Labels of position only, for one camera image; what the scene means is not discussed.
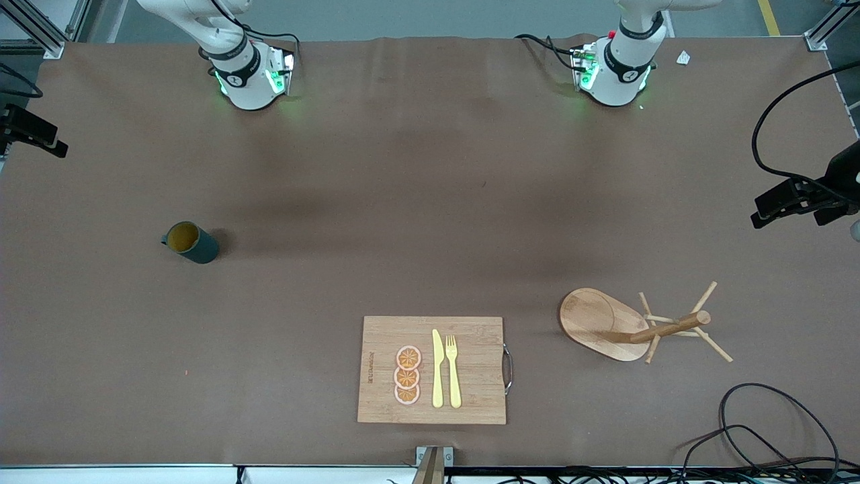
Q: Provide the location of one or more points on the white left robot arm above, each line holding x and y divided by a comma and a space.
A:
615, 84

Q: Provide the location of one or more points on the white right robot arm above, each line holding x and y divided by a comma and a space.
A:
245, 87

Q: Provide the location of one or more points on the metal table bracket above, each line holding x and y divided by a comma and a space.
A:
433, 464

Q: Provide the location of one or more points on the dark green cup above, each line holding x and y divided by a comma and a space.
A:
198, 247

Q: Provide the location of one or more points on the aluminium frame profile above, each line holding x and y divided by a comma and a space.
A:
826, 30
40, 30

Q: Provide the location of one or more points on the wooden cup rack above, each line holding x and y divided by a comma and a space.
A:
594, 323

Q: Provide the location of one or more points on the yellow plastic fork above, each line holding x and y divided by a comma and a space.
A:
454, 383

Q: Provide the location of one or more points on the yellow plastic knife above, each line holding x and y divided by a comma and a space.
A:
437, 376

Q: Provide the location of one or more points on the toy orange slice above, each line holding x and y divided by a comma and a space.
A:
406, 378
408, 357
406, 395

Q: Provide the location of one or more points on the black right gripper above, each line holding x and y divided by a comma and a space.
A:
13, 121

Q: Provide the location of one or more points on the white paper scrap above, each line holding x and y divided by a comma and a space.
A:
683, 58

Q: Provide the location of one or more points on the bamboo cutting board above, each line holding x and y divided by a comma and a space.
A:
383, 343

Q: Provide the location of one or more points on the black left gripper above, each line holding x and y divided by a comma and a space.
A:
842, 169

